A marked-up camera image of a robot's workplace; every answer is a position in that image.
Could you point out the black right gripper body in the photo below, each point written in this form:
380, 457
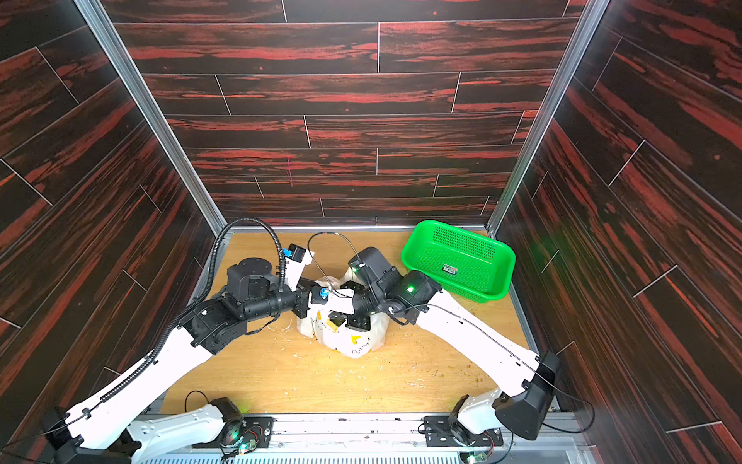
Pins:
357, 299

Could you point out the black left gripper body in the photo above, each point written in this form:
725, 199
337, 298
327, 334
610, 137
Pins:
299, 300

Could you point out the white plastic bag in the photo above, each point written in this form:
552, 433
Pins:
345, 341

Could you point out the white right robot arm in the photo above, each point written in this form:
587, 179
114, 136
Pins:
525, 381

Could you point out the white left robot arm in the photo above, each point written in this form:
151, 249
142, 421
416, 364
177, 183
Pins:
106, 428

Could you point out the small barcode label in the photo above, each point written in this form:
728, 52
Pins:
450, 270

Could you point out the green plastic basket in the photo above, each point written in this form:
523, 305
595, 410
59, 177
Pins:
485, 266

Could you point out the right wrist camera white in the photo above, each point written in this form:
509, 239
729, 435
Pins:
331, 300

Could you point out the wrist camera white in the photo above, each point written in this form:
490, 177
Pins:
296, 258
331, 300

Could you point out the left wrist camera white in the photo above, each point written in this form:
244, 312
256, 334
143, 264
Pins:
296, 258

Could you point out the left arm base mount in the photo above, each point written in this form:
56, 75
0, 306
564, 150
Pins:
240, 434

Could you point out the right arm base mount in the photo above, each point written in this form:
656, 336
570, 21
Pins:
440, 431

